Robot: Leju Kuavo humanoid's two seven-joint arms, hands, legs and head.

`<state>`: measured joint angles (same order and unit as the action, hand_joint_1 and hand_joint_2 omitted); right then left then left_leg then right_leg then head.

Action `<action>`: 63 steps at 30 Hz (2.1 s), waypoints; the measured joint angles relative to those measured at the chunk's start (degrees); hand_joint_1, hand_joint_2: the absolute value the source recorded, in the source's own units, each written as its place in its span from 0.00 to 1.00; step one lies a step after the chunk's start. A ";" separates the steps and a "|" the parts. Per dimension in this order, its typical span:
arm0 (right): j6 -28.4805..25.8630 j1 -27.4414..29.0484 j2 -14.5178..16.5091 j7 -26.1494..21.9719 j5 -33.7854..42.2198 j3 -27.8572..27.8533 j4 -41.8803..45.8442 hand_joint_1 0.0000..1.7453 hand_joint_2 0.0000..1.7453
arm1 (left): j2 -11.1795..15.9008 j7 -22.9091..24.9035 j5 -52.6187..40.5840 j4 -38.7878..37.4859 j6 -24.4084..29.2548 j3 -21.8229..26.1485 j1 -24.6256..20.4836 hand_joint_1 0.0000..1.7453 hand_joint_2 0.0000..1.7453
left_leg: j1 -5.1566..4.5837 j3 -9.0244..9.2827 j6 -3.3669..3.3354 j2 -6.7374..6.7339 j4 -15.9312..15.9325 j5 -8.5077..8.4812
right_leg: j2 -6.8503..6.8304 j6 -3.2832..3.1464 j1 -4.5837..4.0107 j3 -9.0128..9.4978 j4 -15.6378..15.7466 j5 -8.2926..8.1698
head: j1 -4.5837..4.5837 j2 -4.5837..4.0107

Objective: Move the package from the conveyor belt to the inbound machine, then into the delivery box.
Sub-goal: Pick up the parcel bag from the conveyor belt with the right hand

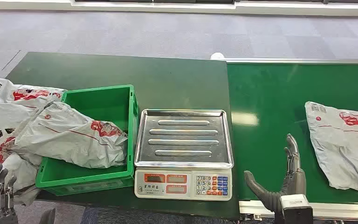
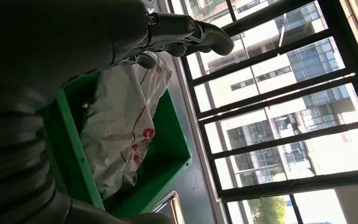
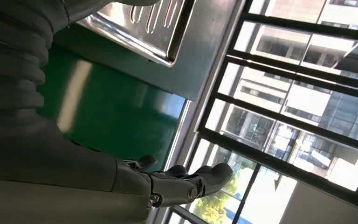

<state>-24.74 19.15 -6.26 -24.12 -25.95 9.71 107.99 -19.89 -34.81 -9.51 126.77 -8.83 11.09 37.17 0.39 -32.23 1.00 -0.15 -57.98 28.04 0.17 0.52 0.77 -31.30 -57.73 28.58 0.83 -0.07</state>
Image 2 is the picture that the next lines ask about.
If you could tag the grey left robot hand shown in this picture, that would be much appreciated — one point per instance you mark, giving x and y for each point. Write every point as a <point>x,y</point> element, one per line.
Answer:
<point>58,40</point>

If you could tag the crumpled grey red-print mailer bag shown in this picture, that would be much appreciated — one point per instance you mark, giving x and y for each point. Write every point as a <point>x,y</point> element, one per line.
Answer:
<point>117,117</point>

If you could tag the green plastic crate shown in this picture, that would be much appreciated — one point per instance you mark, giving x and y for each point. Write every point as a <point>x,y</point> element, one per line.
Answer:
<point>166,139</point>

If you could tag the white window sill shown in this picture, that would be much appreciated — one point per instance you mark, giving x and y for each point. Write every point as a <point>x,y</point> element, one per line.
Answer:
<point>201,145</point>

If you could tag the electronic scale with steel tray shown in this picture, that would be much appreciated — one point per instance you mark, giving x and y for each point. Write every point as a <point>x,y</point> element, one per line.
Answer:
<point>174,205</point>

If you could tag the building outside window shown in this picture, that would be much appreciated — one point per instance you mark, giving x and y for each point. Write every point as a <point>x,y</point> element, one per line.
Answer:
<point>315,61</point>

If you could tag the green tree outside window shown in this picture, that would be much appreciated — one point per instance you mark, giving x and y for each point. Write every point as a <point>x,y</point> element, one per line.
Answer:
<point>268,210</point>

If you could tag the dark window frame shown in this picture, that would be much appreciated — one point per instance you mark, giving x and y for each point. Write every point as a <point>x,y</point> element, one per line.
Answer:
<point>284,140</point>

